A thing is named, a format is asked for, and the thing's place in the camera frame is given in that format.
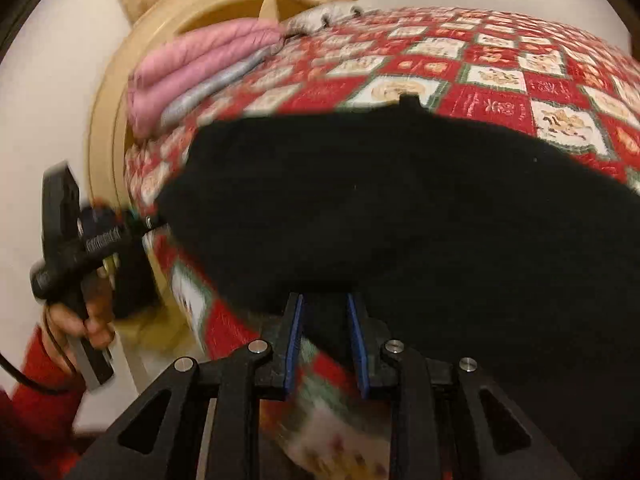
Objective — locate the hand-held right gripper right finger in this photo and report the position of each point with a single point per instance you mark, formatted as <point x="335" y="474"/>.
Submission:
<point x="358" y="347"/>

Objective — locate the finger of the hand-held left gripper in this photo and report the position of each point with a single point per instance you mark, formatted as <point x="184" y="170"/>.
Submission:
<point x="152" y="220"/>

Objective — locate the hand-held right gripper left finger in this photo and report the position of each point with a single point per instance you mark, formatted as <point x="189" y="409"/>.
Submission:
<point x="295" y="345"/>

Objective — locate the black pants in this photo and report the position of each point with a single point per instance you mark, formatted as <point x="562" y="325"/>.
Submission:
<point x="400" y="210"/>

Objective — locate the person's left hand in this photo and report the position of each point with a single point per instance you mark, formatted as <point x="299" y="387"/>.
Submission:
<point x="65" y="325"/>

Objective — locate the folded pink quilt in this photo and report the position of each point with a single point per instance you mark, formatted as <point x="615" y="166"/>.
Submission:
<point x="200" y="70"/>

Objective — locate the cream wooden headboard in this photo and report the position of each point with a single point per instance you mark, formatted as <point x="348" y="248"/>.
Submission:
<point x="145" y="60"/>

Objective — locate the patterned pillow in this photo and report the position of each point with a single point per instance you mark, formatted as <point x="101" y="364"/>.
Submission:
<point x="320" y="17"/>

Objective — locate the red printed bedsheet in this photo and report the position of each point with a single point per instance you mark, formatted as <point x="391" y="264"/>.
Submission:
<point x="500" y="70"/>

